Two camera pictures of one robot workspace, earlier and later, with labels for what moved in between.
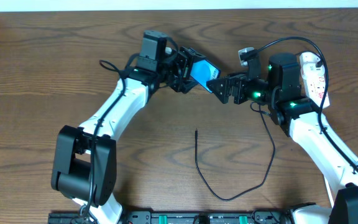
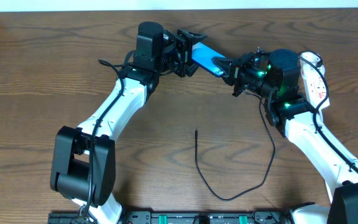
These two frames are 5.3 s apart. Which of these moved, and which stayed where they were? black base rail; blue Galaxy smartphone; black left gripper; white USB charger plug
Moved: black left gripper; blue Galaxy smartphone
Stayed: white USB charger plug; black base rail
